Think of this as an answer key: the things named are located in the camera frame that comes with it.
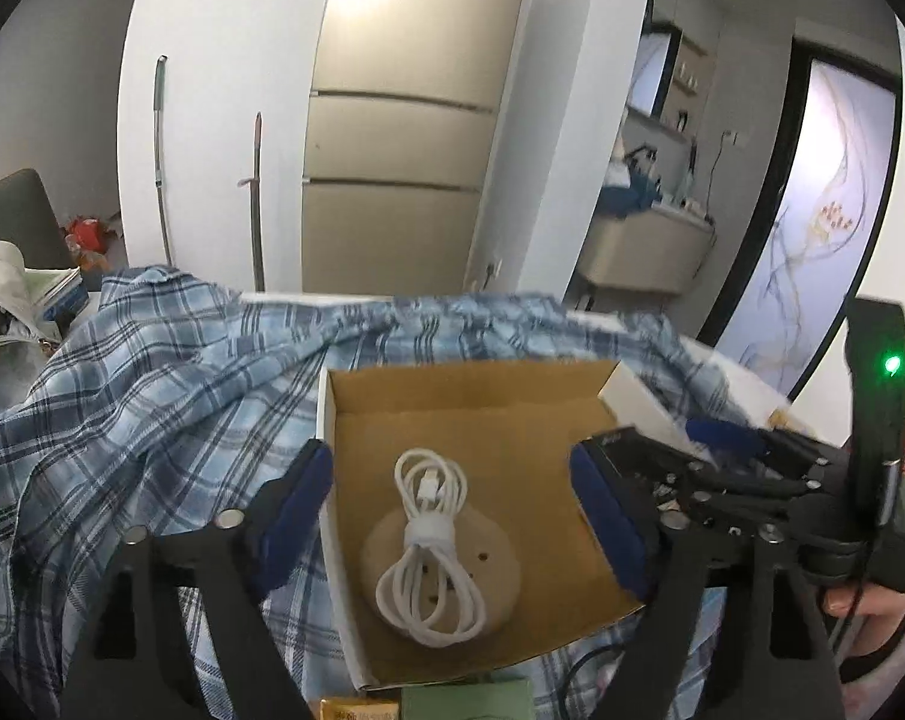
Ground red bag on floor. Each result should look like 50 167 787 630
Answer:
62 216 121 273

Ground bathroom mirror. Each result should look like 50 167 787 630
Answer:
627 25 682 119

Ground white cable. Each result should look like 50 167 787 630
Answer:
374 447 490 650

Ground grey mop handle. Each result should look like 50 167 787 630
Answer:
151 54 174 266

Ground dark broom handle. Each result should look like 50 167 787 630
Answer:
238 112 265 293

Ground person's right hand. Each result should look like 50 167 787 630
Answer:
822 583 905 656

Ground cardboard box tray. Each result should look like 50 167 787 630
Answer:
314 358 687 692

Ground red gold cigarette pack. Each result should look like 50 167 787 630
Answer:
317 697 400 720

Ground round beige case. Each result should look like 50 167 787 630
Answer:
359 507 521 649

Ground blue clothes on vanity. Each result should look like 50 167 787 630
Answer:
596 172 663 220

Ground white plastic bag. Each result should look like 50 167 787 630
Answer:
0 241 60 346

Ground green felt pouch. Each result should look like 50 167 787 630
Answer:
400 679 535 720

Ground blue plaid shirt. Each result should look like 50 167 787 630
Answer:
0 266 742 718

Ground gold three-door refrigerator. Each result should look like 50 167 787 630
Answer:
301 0 523 296

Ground frosted glass door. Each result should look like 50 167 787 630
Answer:
703 46 900 397

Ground grey chair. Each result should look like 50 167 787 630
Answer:
0 169 73 270

